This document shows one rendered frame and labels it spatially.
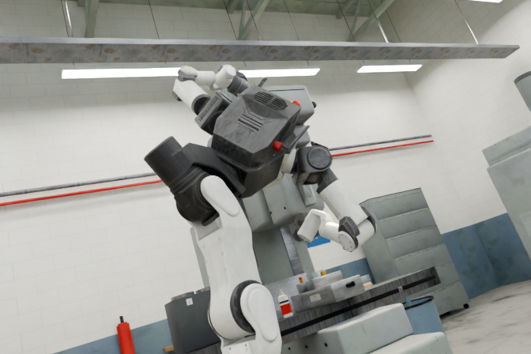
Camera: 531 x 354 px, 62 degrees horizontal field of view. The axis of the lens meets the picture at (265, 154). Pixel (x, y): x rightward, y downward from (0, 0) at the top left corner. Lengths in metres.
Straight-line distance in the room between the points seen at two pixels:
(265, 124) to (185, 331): 0.79
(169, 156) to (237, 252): 0.35
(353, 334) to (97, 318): 4.51
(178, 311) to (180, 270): 4.48
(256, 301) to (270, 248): 1.10
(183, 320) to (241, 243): 0.48
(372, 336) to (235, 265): 0.70
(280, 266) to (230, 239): 1.06
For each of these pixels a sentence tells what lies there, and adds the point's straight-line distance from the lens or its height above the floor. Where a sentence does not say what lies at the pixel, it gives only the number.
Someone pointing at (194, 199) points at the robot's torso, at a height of 1.35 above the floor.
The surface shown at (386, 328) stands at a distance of 1.85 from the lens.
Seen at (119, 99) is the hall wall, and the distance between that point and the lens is 6.95.
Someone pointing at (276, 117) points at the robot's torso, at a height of 1.56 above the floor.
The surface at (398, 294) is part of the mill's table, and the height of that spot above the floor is 0.87.
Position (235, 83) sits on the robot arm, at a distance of 2.11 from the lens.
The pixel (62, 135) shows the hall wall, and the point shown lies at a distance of 6.58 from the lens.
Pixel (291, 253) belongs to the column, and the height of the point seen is 1.21.
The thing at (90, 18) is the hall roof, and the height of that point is 5.40.
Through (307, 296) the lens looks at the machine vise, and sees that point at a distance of 1.96.
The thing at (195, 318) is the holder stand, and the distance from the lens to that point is 1.73.
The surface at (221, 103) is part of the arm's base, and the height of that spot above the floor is 1.72.
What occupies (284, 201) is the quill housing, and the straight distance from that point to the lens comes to 1.94.
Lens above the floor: 1.01
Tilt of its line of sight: 18 degrees up
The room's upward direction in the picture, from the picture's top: 18 degrees counter-clockwise
